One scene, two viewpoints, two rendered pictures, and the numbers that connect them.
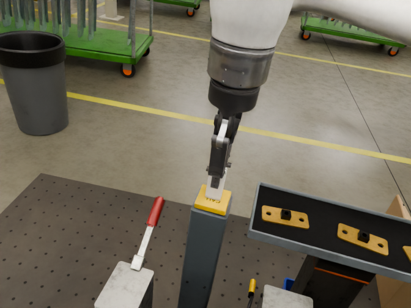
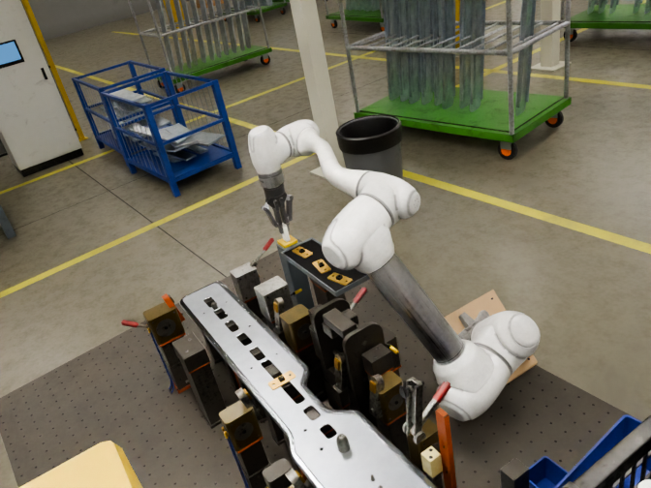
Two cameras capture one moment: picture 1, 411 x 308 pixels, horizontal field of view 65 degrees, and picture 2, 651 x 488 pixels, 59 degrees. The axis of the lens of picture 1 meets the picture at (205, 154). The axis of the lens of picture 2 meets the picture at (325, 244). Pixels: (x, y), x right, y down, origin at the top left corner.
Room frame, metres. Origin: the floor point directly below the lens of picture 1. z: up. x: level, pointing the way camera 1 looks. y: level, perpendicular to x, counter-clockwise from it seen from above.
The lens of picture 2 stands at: (-0.58, -1.68, 2.21)
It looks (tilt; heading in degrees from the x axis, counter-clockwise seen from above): 30 degrees down; 54
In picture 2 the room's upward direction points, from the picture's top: 12 degrees counter-clockwise
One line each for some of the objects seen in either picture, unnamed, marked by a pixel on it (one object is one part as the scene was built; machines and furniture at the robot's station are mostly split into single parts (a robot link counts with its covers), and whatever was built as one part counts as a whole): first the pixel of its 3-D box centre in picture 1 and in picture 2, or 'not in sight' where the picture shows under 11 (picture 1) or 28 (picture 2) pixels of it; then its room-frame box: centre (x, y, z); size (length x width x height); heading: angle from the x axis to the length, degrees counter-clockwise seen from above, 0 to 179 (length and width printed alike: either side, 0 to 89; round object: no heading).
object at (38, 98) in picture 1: (37, 85); (374, 169); (2.33, 1.44, 0.36); 0.50 x 0.50 x 0.73
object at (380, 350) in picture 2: not in sight; (386, 405); (0.22, -0.71, 0.91); 0.07 x 0.05 x 0.42; 170
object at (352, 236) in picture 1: (362, 237); (321, 264); (0.40, -0.29, 1.17); 0.08 x 0.04 x 0.01; 72
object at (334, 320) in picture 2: not in sight; (356, 377); (0.23, -0.59, 0.95); 0.18 x 0.13 x 0.49; 80
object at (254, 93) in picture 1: (230, 106); (275, 195); (0.46, -0.03, 1.35); 0.08 x 0.07 x 0.09; 171
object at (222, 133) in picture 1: (224, 127); not in sight; (0.42, -0.02, 1.33); 0.05 x 0.02 x 0.05; 171
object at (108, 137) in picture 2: not in sight; (129, 110); (2.14, 5.47, 0.48); 1.20 x 0.80 x 0.95; 84
